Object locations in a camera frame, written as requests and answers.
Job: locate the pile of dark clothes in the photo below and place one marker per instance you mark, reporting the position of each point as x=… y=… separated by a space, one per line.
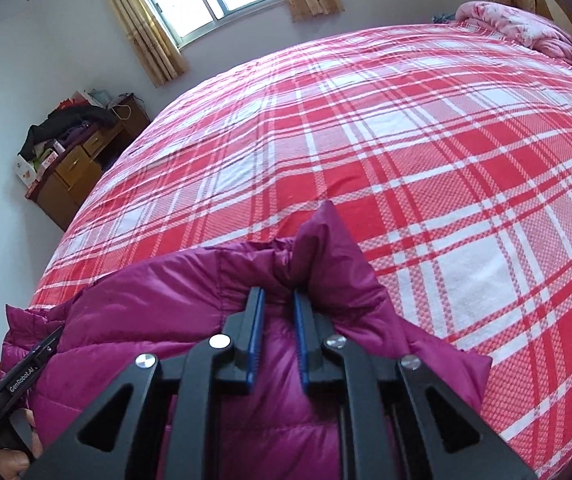
x=56 y=127

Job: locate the bed with red plaid sheet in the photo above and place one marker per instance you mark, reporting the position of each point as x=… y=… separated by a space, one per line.
x=415 y=160

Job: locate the magenta puffer jacket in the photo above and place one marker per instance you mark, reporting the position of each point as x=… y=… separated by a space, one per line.
x=166 y=300

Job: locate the person's left hand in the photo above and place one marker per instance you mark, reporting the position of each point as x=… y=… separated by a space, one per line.
x=13 y=462

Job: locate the white cardboard box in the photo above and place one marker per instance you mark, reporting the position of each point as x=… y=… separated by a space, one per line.
x=25 y=169

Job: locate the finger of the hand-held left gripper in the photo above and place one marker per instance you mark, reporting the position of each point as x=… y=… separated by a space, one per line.
x=52 y=344

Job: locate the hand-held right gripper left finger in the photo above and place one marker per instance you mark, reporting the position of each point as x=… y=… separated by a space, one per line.
x=257 y=340

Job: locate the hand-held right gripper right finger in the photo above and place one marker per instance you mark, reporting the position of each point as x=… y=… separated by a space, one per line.
x=302 y=340

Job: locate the folded pink quilt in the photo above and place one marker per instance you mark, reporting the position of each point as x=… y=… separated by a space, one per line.
x=525 y=27

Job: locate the wooden desk with drawers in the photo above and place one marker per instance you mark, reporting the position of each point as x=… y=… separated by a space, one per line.
x=76 y=165

